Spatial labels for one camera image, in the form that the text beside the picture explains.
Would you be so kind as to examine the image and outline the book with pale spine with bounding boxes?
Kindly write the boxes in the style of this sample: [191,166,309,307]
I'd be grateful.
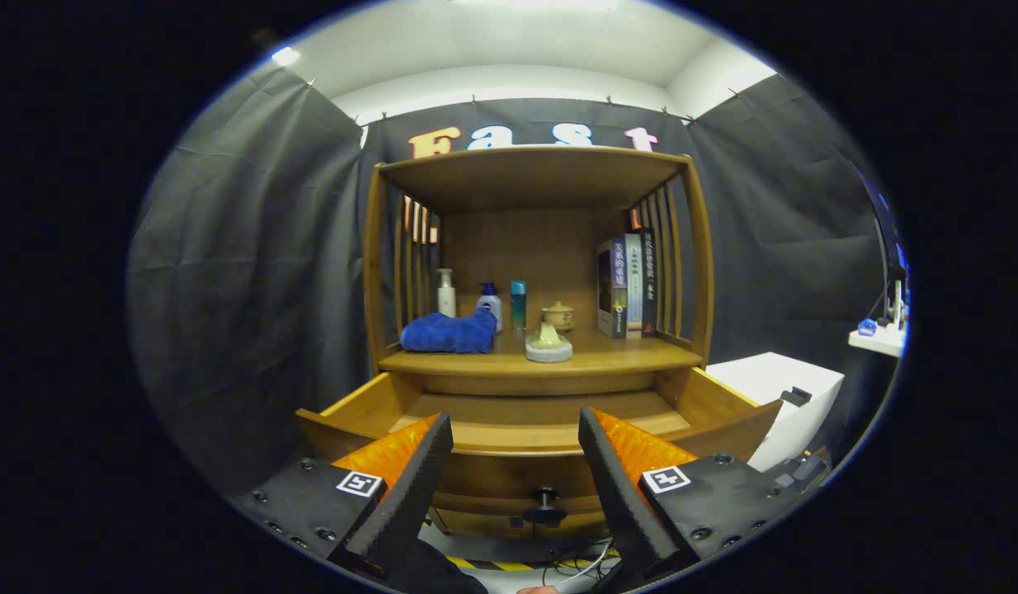
[623,233,644,337]

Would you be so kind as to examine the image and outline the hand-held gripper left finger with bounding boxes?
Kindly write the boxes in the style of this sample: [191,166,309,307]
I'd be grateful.
[229,412,455,578]

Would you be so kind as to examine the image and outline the wooden countertop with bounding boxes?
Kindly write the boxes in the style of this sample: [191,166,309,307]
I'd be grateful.
[379,328,705,377]

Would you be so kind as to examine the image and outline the yellow black floor tape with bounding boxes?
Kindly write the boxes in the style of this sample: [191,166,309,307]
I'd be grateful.
[447,554,536,573]

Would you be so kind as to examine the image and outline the white box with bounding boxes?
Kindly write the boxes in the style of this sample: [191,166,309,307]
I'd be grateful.
[705,352,846,473]

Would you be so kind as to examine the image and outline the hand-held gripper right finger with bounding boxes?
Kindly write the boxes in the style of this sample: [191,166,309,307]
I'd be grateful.
[577,406,799,578]

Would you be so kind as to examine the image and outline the wooden drawer with black knob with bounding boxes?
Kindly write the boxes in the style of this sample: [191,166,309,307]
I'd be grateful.
[295,365,784,529]

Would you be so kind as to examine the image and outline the blue towel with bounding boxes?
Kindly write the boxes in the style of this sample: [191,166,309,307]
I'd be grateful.
[400,309,499,356]

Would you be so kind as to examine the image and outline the green handled scrub brush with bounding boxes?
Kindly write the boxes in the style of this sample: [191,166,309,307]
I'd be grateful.
[525,320,574,364]

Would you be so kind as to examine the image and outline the dark book with blue spine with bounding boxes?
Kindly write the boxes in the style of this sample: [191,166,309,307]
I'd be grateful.
[596,238,629,339]

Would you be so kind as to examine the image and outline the black book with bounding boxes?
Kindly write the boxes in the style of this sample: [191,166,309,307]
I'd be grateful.
[639,228,658,337]

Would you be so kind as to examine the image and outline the white bottle with blue cap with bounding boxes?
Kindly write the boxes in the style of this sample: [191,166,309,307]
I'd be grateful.
[476,282,503,333]

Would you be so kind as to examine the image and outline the wooden cabinet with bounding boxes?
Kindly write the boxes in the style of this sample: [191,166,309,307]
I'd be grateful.
[362,145,716,541]

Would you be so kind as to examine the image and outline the white side shelf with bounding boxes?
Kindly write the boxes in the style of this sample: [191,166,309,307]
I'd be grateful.
[847,318,906,358]

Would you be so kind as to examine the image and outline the large ceiling light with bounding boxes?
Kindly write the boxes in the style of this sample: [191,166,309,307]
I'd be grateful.
[455,0,621,11]

